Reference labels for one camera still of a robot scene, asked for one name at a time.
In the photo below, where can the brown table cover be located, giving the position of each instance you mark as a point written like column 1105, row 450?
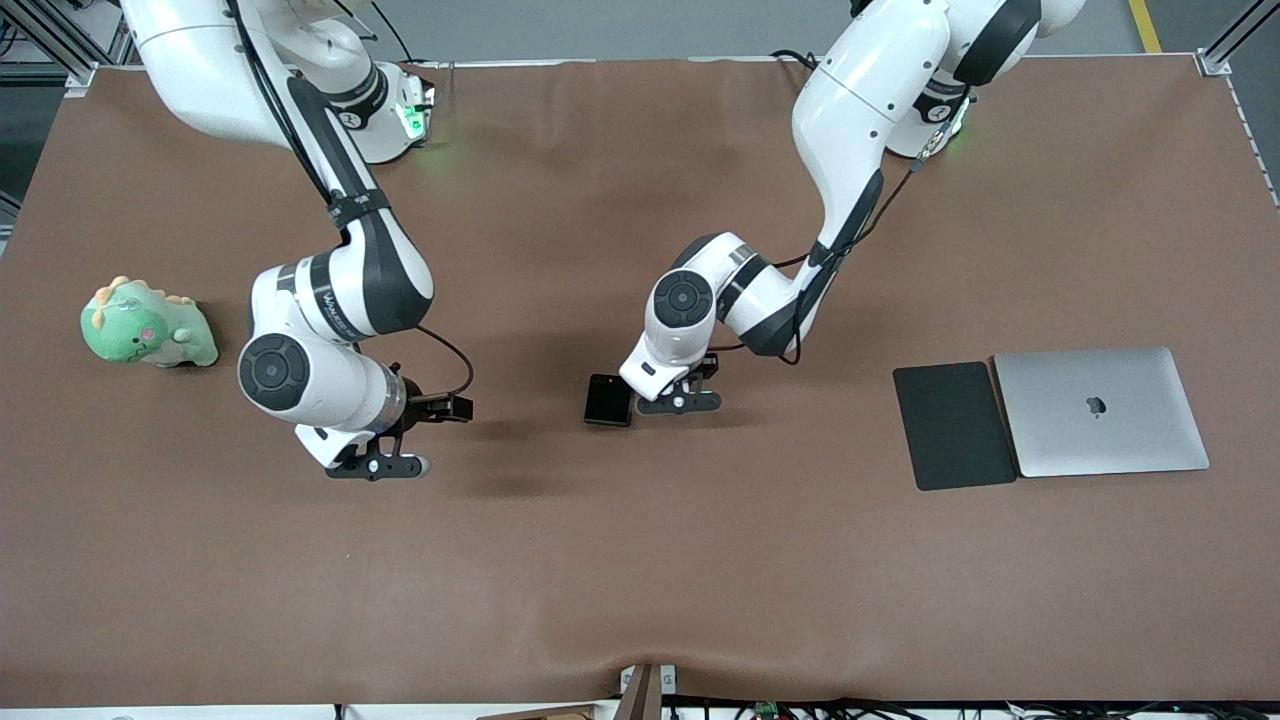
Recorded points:
column 640, row 560

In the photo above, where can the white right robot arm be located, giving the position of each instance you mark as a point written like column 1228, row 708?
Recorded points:
column 300, row 385

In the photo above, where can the black mouse pad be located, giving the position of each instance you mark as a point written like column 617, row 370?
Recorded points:
column 953, row 425

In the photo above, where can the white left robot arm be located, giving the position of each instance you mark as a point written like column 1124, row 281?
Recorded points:
column 860, row 100

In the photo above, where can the green dinosaur plush toy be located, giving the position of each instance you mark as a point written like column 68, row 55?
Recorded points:
column 135, row 330

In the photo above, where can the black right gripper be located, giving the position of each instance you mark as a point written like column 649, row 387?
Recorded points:
column 426, row 407

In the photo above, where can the silver closed laptop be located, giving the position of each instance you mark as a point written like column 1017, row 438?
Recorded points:
column 1100, row 440

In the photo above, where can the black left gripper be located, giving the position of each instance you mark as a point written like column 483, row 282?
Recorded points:
column 706, row 366

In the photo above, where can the aluminium frame post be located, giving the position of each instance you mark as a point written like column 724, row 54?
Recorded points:
column 80, row 78
column 1225, row 45

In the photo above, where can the white metal bracket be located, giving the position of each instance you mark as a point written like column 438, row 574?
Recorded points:
column 668, row 680

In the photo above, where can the black phone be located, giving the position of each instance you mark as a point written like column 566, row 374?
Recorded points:
column 605, row 400

